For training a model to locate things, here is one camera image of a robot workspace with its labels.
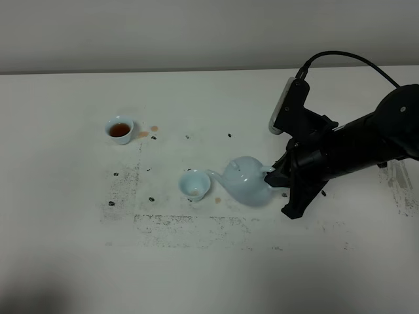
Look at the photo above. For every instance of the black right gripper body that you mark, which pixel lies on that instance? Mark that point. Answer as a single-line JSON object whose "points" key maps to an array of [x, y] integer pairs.
{"points": [[311, 155]]}

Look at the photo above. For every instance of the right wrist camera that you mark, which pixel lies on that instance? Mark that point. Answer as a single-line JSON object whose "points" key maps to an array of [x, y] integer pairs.
{"points": [[291, 117]]}

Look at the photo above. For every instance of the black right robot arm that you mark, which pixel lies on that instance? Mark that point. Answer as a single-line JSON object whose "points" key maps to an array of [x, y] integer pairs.
{"points": [[390, 132]]}

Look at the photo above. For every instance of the near light blue teacup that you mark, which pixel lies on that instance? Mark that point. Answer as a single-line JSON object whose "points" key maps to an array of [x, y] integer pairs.
{"points": [[194, 184]]}

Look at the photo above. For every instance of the far light blue teacup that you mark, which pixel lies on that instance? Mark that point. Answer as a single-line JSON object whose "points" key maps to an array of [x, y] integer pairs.
{"points": [[120, 129]]}

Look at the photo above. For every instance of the light blue porcelain teapot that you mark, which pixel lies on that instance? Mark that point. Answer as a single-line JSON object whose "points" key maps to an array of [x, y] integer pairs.
{"points": [[243, 179]]}

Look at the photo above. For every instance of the light blue teacup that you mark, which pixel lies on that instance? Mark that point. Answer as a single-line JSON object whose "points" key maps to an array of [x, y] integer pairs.
{"points": [[120, 129], [194, 184]]}

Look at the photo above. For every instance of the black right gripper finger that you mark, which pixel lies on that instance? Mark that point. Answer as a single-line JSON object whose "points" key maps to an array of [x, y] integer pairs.
{"points": [[283, 175], [303, 189]]}

